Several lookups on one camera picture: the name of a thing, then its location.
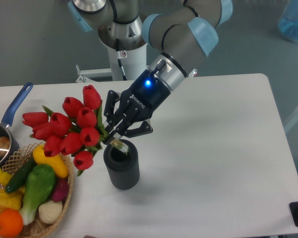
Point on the white garlic bulb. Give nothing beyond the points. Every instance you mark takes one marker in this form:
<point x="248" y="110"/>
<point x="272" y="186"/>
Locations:
<point x="50" y="211"/>

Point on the orange fruit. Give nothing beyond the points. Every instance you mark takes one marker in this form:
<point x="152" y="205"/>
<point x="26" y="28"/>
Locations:
<point x="11" y="223"/>

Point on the small yellow pepper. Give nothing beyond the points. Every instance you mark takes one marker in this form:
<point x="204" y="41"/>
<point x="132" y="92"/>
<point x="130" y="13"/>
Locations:
<point x="4" y="177"/>

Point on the blue handled saucepan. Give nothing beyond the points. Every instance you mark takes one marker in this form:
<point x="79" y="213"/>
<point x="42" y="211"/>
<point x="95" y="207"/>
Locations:
<point x="8" y="118"/>

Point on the woven wicker basket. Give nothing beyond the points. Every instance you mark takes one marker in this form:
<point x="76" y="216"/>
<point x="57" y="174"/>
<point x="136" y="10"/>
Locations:
<point x="38" y="229"/>

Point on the dark grey ribbed vase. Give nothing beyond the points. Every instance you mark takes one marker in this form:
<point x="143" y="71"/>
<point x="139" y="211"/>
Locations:
<point x="123" y="168"/>

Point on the blue translucent plastic bag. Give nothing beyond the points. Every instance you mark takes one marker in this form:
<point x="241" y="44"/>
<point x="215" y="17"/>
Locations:
<point x="288" y="22"/>

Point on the purple red onion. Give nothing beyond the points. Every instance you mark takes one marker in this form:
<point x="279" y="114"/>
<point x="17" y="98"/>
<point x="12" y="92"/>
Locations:
<point x="60" y="191"/>

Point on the green bok choy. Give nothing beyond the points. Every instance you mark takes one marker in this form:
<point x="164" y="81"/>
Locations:
<point x="38" y="187"/>

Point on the red tulip bouquet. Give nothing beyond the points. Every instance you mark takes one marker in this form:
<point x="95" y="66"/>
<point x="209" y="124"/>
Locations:
<point x="79" y="131"/>

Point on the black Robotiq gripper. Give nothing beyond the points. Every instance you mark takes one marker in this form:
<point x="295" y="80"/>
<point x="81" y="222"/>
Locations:
<point x="137" y="104"/>

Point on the white metal base frame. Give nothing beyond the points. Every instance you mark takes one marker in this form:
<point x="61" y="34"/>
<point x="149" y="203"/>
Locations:
<point x="94" y="73"/>

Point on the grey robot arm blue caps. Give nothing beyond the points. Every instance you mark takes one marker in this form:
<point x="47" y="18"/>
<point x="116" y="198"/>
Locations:
<point x="155" y="52"/>

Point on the yellow squash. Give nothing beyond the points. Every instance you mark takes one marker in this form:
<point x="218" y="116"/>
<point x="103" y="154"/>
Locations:
<point x="56" y="162"/>

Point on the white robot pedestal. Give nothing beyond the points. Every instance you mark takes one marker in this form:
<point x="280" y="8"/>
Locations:
<point x="127" y="50"/>

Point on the dark green cucumber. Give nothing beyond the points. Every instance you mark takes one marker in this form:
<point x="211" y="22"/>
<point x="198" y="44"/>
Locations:
<point x="20" y="176"/>

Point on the yellow gourd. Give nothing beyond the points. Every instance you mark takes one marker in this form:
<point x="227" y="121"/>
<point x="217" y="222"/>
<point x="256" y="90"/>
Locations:
<point x="10" y="200"/>

